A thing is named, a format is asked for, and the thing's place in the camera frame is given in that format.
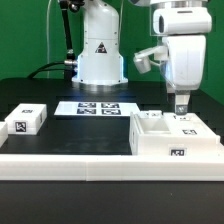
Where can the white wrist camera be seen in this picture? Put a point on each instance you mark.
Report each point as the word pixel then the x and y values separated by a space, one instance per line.
pixel 142 61

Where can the white cabinet body box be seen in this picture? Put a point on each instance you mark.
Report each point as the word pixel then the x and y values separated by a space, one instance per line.
pixel 152 137

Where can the white cabinet door panel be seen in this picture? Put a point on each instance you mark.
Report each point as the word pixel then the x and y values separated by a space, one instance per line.
pixel 157 114
pixel 188 125

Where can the white marker base sheet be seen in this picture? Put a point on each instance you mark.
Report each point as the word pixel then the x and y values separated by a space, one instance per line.
pixel 110 109

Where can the white L-shaped frame fence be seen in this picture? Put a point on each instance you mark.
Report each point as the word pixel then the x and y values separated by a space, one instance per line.
pixel 112 168

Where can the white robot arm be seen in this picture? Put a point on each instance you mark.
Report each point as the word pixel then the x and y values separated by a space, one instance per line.
pixel 180 27

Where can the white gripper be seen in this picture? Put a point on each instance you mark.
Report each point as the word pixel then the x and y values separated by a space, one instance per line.
pixel 183 70

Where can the white block at left edge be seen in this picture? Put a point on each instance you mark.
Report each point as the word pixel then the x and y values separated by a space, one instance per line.
pixel 3 133

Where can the small white box part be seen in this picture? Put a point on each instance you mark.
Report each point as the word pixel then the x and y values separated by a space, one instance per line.
pixel 26 119

